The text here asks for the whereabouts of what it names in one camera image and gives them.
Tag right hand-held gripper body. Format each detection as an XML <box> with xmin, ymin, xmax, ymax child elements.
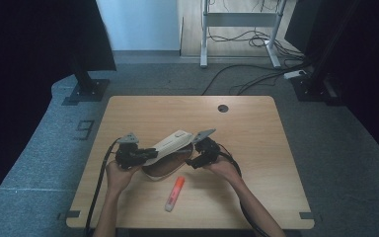
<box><xmin>190</xmin><ymin>127</ymin><xmax>222</xmax><ymax>166</ymax></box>

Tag white metal desk frame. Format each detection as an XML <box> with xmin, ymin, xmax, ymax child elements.
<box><xmin>199</xmin><ymin>0</ymin><xmax>289</xmax><ymax>69</ymax></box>

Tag tangled black cables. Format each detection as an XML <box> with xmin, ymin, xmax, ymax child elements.
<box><xmin>206</xmin><ymin>29</ymin><xmax>307</xmax><ymax>62</ymax></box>

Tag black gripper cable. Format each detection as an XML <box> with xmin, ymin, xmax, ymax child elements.
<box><xmin>217</xmin><ymin>142</ymin><xmax>271</xmax><ymax>237</ymax></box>
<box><xmin>83</xmin><ymin>137</ymin><xmax>122</xmax><ymax>237</ymax></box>

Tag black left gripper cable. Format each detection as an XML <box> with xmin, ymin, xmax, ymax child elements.
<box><xmin>83</xmin><ymin>137</ymin><xmax>122</xmax><ymax>237</ymax></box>

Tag orange highlighter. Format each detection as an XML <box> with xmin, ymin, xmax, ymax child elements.
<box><xmin>164</xmin><ymin>175</ymin><xmax>187</xmax><ymax>213</ymax></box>

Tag person's right hand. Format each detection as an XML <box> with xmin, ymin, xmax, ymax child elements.
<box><xmin>202</xmin><ymin>154</ymin><xmax>242</xmax><ymax>186</ymax></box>

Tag dark curtain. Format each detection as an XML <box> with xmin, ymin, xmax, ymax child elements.
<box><xmin>0</xmin><ymin>0</ymin><xmax>117</xmax><ymax>218</ymax></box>
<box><xmin>284</xmin><ymin>0</ymin><xmax>379</xmax><ymax>174</ymax></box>

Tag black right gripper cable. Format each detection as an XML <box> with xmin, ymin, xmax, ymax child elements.
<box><xmin>217</xmin><ymin>142</ymin><xmax>271</xmax><ymax>237</ymax></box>

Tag black stand with base plate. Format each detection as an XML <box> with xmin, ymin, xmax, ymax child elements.
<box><xmin>290</xmin><ymin>0</ymin><xmax>344</xmax><ymax>107</ymax></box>
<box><xmin>61</xmin><ymin>48</ymin><xmax>112</xmax><ymax>107</ymax></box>

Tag person's left hand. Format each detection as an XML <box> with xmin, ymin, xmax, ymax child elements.
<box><xmin>105</xmin><ymin>159</ymin><xmax>143</xmax><ymax>197</ymax></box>

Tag long black floor cable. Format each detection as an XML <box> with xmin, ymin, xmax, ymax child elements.
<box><xmin>200</xmin><ymin>61</ymin><xmax>310</xmax><ymax>97</ymax></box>

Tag white power strip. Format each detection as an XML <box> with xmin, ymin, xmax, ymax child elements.
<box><xmin>282</xmin><ymin>69</ymin><xmax>308</xmax><ymax>81</ymax></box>

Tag beige pencil case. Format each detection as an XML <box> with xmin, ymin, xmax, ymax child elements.
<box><xmin>140</xmin><ymin>129</ymin><xmax>195</xmax><ymax>182</ymax></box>

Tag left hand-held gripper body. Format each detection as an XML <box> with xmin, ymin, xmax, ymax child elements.
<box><xmin>114</xmin><ymin>131</ymin><xmax>146</xmax><ymax>171</ymax></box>

